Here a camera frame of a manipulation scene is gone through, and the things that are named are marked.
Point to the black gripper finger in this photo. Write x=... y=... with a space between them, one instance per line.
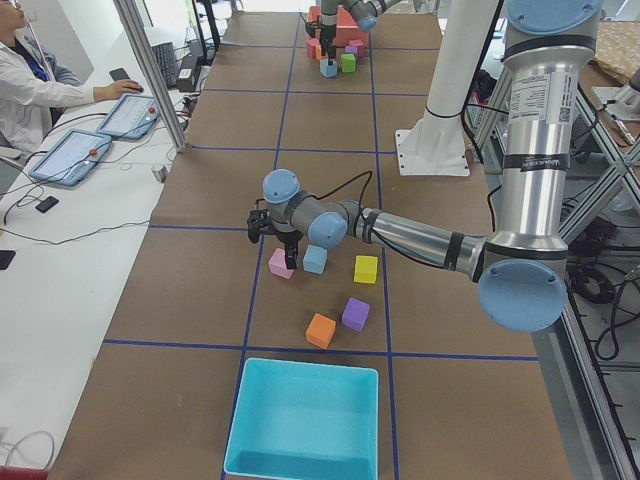
x=328 y=50
x=291 y=255

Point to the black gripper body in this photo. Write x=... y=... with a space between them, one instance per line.
x=327 y=33
x=289 y=241

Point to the light blue block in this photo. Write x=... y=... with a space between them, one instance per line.
x=315 y=259
x=328 y=68

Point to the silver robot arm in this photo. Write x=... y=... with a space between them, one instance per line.
x=519 y=267
x=364 y=13

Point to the orange foam block far side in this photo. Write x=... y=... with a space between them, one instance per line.
x=319 y=53

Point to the magenta foam block far side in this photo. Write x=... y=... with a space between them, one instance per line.
x=312 y=45

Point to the red plastic bin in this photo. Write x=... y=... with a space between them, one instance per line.
x=347 y=28

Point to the pink foam block near left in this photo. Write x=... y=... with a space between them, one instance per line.
x=277 y=264

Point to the green foam block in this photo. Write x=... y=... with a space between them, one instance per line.
x=348 y=62

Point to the yellow foam block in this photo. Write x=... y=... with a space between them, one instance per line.
x=366 y=269

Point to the orange foam block near bin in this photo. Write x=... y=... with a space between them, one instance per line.
x=320 y=331

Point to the purple foam block near bin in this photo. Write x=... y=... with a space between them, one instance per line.
x=355 y=314

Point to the small metal cylinder weight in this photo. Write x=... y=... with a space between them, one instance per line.
x=160 y=173

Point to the black keyboard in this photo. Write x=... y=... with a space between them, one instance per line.
x=164 y=55

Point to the light blue plastic bin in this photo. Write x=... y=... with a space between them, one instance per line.
x=298 y=420

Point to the far teach pendant tablet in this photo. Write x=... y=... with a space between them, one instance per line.
x=130 y=118

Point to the teach pendant tablet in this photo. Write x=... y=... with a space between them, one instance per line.
x=130 y=118
x=71 y=159

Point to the black phone far desk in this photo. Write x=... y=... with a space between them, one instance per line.
x=119 y=74

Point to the near teach pendant tablet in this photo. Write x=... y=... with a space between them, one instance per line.
x=71 y=159

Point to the black smartphone near tablets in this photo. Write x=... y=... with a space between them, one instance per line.
x=46 y=204

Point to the black phone desk edge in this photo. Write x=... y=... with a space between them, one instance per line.
x=6 y=258

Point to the seated person in white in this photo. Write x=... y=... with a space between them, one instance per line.
x=36 y=89

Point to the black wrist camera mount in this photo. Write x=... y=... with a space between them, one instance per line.
x=259 y=223
x=311 y=24

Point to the white camera stand post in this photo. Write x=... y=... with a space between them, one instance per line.
x=470 y=24

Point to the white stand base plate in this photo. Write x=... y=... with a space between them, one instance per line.
x=434 y=146

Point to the aluminium frame post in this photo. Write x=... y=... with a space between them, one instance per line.
x=135 y=31

